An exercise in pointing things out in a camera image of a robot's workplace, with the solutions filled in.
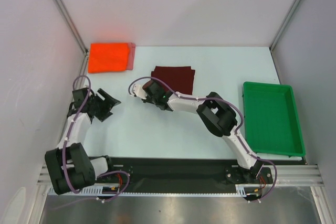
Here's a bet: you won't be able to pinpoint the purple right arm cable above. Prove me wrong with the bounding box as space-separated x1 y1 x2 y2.
128 76 278 198

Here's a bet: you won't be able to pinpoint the right rear aluminium post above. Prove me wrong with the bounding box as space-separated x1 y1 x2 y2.
269 0 303 53

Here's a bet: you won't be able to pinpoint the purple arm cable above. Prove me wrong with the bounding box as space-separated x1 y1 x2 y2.
128 76 278 198
62 74 131 195

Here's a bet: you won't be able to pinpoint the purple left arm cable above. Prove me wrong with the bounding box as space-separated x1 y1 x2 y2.
62 74 131 195

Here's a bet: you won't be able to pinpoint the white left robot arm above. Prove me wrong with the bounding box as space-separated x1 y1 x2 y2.
45 88 121 195

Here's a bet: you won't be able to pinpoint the folded orange t shirt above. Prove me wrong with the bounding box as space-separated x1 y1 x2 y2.
88 43 130 74

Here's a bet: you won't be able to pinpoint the aluminium front frame rail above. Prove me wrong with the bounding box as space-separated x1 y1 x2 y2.
36 163 323 187

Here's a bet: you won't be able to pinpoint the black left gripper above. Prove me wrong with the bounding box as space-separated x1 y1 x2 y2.
88 89 120 122

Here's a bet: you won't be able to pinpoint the folded pink t shirt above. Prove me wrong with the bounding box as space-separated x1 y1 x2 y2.
127 42 136 70

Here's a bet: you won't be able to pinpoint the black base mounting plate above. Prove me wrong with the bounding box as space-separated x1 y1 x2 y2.
108 157 274 194

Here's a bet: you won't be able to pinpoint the aluminium post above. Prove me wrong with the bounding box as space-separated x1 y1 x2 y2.
53 0 88 55
269 0 303 53

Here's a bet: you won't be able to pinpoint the dark red t shirt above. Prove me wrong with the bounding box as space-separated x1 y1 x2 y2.
151 66 195 95

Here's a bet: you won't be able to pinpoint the white slotted cable duct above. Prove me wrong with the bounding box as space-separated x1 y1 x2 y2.
63 186 260 198

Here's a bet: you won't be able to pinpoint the left rear aluminium post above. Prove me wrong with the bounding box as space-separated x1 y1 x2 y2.
53 0 88 55

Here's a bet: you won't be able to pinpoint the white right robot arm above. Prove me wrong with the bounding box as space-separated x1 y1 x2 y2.
132 80 263 183

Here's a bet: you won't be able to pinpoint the green plastic tray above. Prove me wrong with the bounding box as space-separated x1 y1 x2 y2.
243 82 306 157

